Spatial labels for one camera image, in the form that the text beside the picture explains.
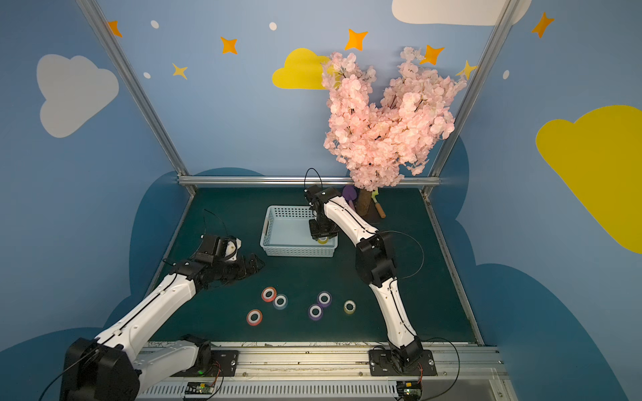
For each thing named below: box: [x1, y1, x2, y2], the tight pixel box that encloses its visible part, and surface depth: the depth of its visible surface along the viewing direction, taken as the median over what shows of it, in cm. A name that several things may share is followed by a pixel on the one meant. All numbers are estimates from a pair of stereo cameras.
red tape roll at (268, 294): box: [260, 286, 278, 303], surface depth 90 cm
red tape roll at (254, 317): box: [245, 309, 264, 327], surface depth 85 cm
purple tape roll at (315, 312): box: [307, 304, 324, 321], surface depth 86 cm
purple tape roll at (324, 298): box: [316, 290, 333, 308], surface depth 90 cm
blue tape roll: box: [272, 293, 289, 310], surface depth 88 cm
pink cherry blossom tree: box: [321, 46, 467, 223], surface depth 70 cm
